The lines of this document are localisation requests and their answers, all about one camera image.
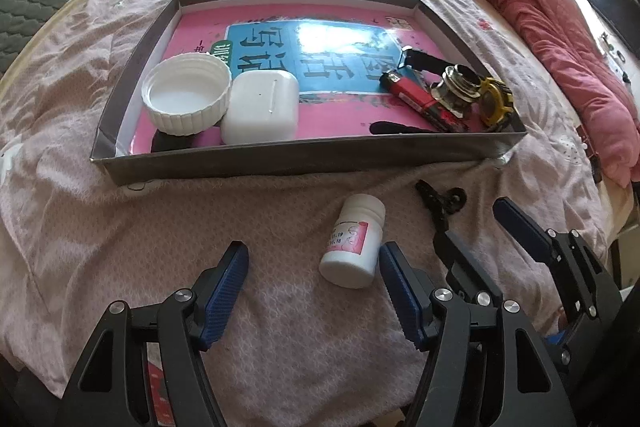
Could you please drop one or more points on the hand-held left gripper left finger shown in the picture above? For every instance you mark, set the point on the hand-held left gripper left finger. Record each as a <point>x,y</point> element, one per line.
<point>222,294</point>

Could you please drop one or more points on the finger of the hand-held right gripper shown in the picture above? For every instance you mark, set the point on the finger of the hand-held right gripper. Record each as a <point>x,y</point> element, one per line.
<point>467,264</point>
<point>520,222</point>

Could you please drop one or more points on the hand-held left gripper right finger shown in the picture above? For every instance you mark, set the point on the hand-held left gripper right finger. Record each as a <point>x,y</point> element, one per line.
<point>402,294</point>

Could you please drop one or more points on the black plastic clip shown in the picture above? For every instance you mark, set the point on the black plastic clip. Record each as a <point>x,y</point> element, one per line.
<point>442,202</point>

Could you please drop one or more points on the white pill bottle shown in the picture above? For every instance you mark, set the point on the white pill bottle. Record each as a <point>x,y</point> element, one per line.
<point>350,252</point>

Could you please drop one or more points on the yellow tape measure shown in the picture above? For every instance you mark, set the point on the yellow tape measure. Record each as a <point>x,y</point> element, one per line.
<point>497,104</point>

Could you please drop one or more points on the shallow cardboard box tray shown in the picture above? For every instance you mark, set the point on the shallow cardboard box tray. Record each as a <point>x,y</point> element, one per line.
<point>300,162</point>

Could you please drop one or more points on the red lighter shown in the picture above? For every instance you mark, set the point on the red lighter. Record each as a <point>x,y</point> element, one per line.
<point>405,93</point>

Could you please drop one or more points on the white earbuds case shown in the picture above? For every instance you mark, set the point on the white earbuds case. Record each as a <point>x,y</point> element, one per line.
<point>260,112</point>

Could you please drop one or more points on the white ribbed jar lid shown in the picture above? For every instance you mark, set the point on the white ribbed jar lid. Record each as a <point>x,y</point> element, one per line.
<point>185,102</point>

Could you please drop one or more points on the pink printed bedsheet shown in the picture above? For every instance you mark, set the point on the pink printed bedsheet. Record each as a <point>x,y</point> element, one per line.
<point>250,217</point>

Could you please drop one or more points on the silver metal knob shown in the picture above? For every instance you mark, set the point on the silver metal knob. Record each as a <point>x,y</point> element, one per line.
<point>457,84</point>

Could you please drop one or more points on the pink and blue book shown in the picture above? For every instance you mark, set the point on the pink and blue book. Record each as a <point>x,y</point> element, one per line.
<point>340,117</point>

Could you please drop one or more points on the pink quilt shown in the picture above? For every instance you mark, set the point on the pink quilt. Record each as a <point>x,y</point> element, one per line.
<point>540,22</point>

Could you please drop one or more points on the black screen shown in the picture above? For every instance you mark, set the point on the black screen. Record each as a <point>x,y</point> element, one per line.
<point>612,2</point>

